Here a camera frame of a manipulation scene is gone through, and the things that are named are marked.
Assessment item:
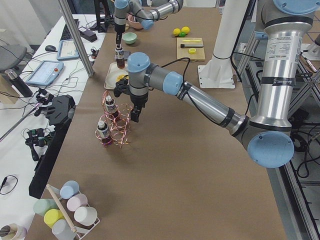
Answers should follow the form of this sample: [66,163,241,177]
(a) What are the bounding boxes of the black keyboard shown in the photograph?
[60,18,79,41]

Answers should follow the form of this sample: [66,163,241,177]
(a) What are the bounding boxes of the copper wire bottle rack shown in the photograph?
[95,90,132,148]

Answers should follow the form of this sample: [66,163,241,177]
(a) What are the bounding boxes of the black gripper arm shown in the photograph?
[114,24,125,45]
[113,75,149,123]

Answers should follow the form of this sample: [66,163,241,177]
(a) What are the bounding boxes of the tea bottle white cap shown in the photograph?
[114,44,125,69]

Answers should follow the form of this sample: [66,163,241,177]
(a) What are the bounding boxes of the mint green bowl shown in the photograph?
[122,32,138,45]

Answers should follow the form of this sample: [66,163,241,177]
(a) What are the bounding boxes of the steel cylinder muddler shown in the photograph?
[180,43,204,49]

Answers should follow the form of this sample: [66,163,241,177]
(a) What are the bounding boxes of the mint green cup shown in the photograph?
[33,198,58,217]

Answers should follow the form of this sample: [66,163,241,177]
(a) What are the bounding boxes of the grey cup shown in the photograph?
[52,219,76,240]

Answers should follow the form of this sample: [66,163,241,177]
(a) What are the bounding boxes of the wooden cutting board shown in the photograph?
[176,37,206,61]

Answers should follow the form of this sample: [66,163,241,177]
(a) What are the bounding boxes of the cream rectangular serving tray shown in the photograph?
[104,62,129,90]

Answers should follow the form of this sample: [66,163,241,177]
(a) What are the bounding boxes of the black thermos bottle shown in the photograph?
[4,69,33,98]

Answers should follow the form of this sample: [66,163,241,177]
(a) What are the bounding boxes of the half lemon slice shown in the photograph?
[188,48,197,55]

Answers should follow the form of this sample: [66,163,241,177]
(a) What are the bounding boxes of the black computer mouse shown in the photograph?
[45,45,57,52]

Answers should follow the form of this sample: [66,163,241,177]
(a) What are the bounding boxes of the pastel blue cup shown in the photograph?
[59,180,80,200]

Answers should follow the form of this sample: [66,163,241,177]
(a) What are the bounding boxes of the pink ice bucket bowl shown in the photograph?
[127,13,143,30]

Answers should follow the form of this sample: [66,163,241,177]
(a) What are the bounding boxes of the yellow cup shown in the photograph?
[43,209,65,228]

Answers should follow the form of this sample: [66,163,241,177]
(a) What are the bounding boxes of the tea bottle in rack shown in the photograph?
[104,95,119,120]
[96,120,113,146]

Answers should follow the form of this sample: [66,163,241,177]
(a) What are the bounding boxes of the white cup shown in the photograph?
[74,206,98,226]

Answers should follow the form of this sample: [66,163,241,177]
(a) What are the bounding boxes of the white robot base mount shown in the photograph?
[198,0,250,89]

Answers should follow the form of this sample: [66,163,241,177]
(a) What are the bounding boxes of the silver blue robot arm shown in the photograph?
[113,0,320,168]
[114,0,184,47]

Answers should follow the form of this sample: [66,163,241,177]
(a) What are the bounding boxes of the yellow lemon near board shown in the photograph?
[180,26,191,35]

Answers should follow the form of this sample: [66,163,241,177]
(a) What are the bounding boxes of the blue teach pendant tablet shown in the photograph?
[56,39,80,61]

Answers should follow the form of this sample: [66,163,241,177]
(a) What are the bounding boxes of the green lime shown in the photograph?
[179,32,186,38]

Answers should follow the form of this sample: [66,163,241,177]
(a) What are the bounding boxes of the yellow lemon outer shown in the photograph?
[172,28,181,37]

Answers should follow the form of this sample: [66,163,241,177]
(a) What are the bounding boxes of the aluminium frame post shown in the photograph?
[58,0,94,77]

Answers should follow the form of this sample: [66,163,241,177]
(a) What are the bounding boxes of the pastel pink cup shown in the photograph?
[66,193,88,212]

